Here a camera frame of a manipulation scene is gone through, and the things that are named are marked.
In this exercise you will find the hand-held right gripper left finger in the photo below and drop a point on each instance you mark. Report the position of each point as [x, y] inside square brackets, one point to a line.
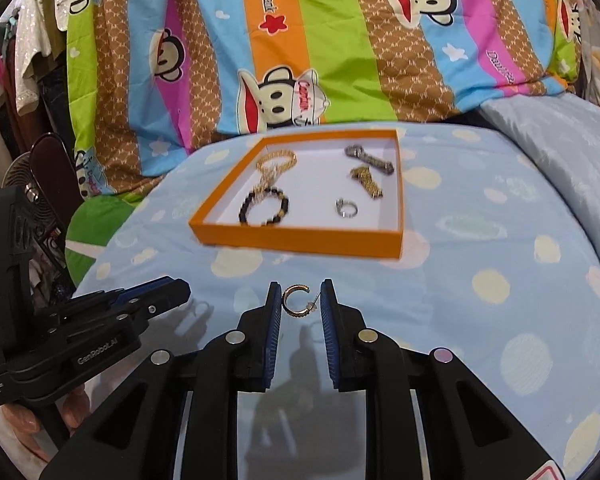
[273, 335]

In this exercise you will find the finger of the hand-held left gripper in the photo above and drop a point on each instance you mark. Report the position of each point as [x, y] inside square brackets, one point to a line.
[130, 292]
[160, 300]

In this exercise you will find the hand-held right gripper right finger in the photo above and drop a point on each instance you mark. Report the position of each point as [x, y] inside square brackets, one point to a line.
[330, 335]

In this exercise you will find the gold hoop earring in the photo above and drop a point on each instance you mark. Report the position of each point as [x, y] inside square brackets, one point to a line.
[285, 302]

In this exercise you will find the orange shallow box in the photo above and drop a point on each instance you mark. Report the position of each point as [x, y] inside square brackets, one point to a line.
[300, 240]

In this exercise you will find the gold wristwatch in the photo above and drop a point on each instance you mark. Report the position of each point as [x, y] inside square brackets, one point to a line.
[367, 182]

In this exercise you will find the gold cuff bangle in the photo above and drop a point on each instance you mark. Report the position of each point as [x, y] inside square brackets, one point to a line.
[289, 160]

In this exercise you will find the silver wristwatch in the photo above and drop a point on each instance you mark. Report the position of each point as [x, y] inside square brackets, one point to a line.
[352, 151]

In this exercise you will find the person's left hand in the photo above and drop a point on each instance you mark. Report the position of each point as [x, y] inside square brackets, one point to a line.
[75, 405]

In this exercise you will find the small grey fan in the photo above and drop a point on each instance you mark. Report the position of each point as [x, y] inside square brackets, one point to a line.
[15, 175]

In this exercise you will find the dark brown oval board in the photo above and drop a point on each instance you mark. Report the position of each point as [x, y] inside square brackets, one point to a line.
[55, 160]

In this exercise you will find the hanging dark clothes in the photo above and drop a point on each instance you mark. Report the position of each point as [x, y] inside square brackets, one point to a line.
[5, 125]

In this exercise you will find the light blue planet bedsheet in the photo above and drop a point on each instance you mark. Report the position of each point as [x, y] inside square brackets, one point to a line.
[455, 260]

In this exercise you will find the white glitter shirt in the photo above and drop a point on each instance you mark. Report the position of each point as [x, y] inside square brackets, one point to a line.
[30, 60]

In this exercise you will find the pale blue pillow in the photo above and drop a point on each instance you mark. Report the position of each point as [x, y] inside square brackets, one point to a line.
[570, 160]

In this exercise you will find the colourful cartoon printed blanket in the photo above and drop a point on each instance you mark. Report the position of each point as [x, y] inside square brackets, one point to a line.
[330, 35]

